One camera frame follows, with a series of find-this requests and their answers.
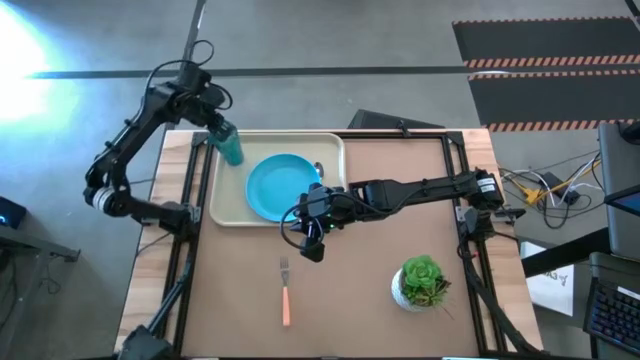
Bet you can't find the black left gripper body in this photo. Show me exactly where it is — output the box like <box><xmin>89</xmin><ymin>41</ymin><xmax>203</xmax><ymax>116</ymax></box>
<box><xmin>173</xmin><ymin>66</ymin><xmax>227</xmax><ymax>133</ymax></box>

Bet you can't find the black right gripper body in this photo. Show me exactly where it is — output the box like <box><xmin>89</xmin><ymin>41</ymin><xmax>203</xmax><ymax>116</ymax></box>
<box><xmin>291</xmin><ymin>181</ymin><xmax>362</xmax><ymax>237</ymax></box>

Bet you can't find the teal translucent plastic cup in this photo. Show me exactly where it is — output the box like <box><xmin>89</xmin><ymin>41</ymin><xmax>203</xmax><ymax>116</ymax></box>
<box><xmin>208</xmin><ymin>122</ymin><xmax>246</xmax><ymax>168</ymax></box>

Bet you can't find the blue round plate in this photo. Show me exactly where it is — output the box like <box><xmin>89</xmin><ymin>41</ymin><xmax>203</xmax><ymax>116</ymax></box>
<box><xmin>244</xmin><ymin>152</ymin><xmax>323</xmax><ymax>224</ymax></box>

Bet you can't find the fork with orange handle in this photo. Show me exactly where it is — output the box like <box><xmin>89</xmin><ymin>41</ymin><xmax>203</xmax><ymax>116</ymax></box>
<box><xmin>278</xmin><ymin>255</ymin><xmax>292</xmax><ymax>328</ymax></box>

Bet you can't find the beige plastic tray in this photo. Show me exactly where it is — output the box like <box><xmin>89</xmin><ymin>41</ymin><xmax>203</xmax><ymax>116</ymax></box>
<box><xmin>209</xmin><ymin>131</ymin><xmax>348</xmax><ymax>228</ymax></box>

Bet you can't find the black case behind table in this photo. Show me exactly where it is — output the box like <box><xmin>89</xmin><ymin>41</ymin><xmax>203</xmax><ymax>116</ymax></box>
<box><xmin>347</xmin><ymin>108</ymin><xmax>446</xmax><ymax>131</ymax></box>

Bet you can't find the white faceted plant pot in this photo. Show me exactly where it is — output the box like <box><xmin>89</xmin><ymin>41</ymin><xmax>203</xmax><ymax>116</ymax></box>
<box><xmin>390</xmin><ymin>268</ymin><xmax>443</xmax><ymax>314</ymax></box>

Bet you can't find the green succulent plant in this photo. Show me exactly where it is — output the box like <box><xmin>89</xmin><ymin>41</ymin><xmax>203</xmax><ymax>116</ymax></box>
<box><xmin>401</xmin><ymin>254</ymin><xmax>453</xmax><ymax>308</ymax></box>

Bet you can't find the grey side desk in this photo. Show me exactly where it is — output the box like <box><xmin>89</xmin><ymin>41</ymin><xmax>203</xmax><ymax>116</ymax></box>
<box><xmin>0</xmin><ymin>224</ymin><xmax>82</xmax><ymax>360</ymax></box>

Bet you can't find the black device with blue light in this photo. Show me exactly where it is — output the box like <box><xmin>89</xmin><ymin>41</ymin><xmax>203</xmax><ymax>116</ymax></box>
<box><xmin>0</xmin><ymin>195</ymin><xmax>29</xmax><ymax>231</ymax></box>

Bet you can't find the black power adapter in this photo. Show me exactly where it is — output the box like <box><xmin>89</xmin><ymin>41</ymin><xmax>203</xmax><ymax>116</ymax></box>
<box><xmin>541</xmin><ymin>171</ymin><xmax>582</xmax><ymax>206</ymax></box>

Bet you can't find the white printed paper sheet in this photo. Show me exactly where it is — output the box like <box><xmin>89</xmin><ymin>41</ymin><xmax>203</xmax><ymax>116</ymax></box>
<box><xmin>519</xmin><ymin>240</ymin><xmax>577</xmax><ymax>318</ymax></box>

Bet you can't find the black desk beam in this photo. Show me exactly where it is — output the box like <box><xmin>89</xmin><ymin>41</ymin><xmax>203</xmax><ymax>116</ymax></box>
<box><xmin>521</xmin><ymin>226</ymin><xmax>612</xmax><ymax>279</ymax></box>

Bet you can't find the black hazard-striped floor mat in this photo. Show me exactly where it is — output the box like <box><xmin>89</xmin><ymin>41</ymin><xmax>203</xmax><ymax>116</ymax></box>
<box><xmin>467</xmin><ymin>69</ymin><xmax>640</xmax><ymax>133</ymax></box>
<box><xmin>451</xmin><ymin>16</ymin><xmax>640</xmax><ymax>69</ymax></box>

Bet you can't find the grey laptop lid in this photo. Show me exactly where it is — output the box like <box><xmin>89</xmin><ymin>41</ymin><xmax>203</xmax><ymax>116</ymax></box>
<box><xmin>596</xmin><ymin>121</ymin><xmax>640</xmax><ymax>262</ymax></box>

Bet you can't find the blue-screen tablet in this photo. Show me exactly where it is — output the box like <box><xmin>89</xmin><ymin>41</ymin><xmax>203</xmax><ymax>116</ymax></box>
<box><xmin>603</xmin><ymin>184</ymin><xmax>640</xmax><ymax>218</ymax></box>

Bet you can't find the black backlit keyboard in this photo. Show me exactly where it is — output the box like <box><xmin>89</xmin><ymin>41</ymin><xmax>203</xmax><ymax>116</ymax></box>
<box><xmin>582</xmin><ymin>251</ymin><xmax>640</xmax><ymax>358</ymax></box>

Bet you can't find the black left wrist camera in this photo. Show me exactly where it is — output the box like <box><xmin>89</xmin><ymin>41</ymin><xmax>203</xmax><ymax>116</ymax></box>
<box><xmin>203</xmin><ymin>82</ymin><xmax>234</xmax><ymax>113</ymax></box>

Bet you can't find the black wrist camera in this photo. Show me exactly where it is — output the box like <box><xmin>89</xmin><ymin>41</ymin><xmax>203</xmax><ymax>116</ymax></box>
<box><xmin>203</xmin><ymin>82</ymin><xmax>234</xmax><ymax>113</ymax></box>
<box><xmin>297</xmin><ymin>230</ymin><xmax>328</xmax><ymax>265</ymax></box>

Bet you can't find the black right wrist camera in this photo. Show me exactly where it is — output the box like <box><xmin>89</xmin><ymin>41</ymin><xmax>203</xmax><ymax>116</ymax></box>
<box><xmin>297</xmin><ymin>230</ymin><xmax>328</xmax><ymax>265</ymax></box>

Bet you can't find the black aluminium table frame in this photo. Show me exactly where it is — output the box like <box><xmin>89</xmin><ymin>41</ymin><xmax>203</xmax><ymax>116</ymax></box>
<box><xmin>113</xmin><ymin>121</ymin><xmax>542</xmax><ymax>359</ymax></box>

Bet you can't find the yellow cable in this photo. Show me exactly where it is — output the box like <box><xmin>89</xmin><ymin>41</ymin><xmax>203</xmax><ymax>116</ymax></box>
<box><xmin>517</xmin><ymin>159</ymin><xmax>602</xmax><ymax>206</ymax></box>

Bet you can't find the white cable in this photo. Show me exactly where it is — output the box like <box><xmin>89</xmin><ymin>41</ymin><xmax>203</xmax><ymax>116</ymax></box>
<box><xmin>499</xmin><ymin>153</ymin><xmax>604</xmax><ymax>209</ymax></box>

